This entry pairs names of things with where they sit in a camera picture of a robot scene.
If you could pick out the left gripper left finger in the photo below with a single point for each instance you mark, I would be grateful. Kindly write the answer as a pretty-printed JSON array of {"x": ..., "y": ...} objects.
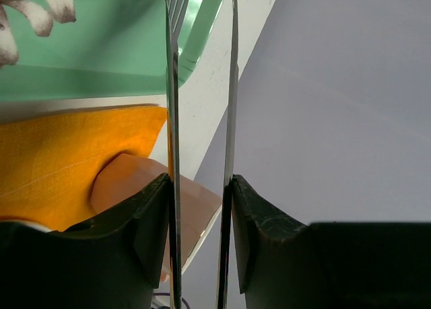
[{"x": 112, "y": 260}]

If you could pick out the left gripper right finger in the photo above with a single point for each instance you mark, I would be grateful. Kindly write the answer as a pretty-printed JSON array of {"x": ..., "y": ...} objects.
[{"x": 283, "y": 263}]

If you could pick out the green floral tray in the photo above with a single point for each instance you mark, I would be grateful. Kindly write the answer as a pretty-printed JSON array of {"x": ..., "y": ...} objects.
[{"x": 72, "y": 49}]

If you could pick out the pink and white mug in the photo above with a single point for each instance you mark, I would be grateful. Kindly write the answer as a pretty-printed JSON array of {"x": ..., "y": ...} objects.
[{"x": 126, "y": 175}]

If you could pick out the orange cartoon placemat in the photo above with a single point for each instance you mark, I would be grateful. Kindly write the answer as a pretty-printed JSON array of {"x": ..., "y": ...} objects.
[{"x": 49, "y": 164}]

